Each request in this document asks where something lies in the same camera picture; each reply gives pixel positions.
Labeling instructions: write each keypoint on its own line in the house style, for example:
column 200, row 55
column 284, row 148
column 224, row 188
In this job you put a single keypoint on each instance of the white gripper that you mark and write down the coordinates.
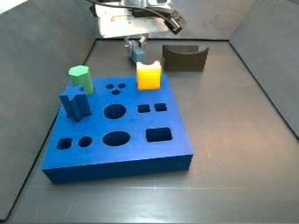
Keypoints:
column 118, row 23

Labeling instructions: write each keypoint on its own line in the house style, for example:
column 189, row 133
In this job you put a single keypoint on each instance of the light blue rectangular block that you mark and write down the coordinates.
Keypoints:
column 138, row 53

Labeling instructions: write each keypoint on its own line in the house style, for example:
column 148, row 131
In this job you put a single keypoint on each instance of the black curved fixture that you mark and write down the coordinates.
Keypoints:
column 184, row 58

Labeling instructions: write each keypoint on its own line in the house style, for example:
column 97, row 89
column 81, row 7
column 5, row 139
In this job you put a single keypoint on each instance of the blue shape sorting board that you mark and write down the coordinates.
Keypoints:
column 133, row 136

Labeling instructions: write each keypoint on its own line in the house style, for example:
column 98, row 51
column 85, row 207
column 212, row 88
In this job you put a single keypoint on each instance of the yellow arch block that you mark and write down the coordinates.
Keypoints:
column 149, row 76

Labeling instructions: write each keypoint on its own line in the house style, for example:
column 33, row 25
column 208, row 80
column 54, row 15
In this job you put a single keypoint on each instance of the green hexagonal prism block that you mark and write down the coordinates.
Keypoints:
column 81, row 78

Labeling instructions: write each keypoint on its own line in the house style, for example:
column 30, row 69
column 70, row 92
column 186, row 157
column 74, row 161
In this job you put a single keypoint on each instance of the dark blue star block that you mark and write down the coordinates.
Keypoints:
column 75, row 102

